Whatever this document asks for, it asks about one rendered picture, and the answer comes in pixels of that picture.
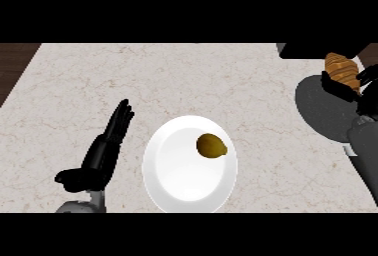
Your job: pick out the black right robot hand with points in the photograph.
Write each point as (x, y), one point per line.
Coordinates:
(368, 96)

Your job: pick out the brown striped croissant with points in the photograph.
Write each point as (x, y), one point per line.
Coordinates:
(343, 70)

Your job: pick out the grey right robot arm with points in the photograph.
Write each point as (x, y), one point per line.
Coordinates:
(367, 150)

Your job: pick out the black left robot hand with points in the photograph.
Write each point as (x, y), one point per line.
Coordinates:
(101, 156)

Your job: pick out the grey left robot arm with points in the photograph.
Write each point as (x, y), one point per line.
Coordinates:
(85, 204)

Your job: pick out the white oval plate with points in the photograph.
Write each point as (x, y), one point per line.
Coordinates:
(190, 166)

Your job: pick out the dark grey pan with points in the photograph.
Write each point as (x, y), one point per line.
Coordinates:
(326, 106)

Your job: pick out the black appliance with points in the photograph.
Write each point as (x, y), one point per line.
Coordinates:
(320, 50)

